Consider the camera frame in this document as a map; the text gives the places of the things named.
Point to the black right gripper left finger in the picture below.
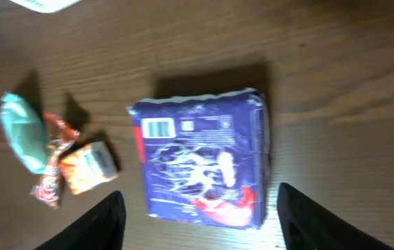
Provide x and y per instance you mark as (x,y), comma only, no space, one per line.
(100,228)

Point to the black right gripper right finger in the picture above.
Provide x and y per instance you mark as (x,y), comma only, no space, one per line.
(306,225)

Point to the small orange juice box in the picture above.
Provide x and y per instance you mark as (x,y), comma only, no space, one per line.
(87,167)

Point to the red Top chocolate bar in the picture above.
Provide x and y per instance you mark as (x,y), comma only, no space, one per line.
(61,137)

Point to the teal snack wrapper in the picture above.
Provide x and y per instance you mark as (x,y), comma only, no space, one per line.
(24,131)

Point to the red purple snack packet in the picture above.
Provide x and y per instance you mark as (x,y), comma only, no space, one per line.
(204,158)

